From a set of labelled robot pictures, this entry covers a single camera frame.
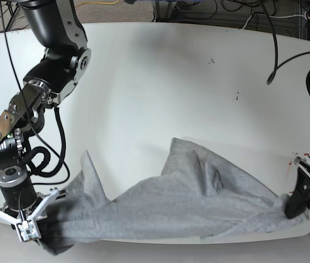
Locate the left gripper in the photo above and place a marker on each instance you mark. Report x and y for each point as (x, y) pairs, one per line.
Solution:
(300, 198)

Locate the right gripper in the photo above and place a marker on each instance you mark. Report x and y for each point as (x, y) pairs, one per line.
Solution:
(28, 205)

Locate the grey t-shirt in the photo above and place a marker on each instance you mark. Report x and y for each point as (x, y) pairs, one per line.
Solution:
(198, 194)

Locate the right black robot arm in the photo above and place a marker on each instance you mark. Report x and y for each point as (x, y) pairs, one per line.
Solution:
(57, 27)

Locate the red tape rectangle marking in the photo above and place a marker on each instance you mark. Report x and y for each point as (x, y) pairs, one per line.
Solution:
(291, 174)

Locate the black tripod stand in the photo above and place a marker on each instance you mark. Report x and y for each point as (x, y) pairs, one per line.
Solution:
(9, 13)

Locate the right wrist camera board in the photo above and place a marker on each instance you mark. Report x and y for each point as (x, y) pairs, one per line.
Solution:
(27, 231)

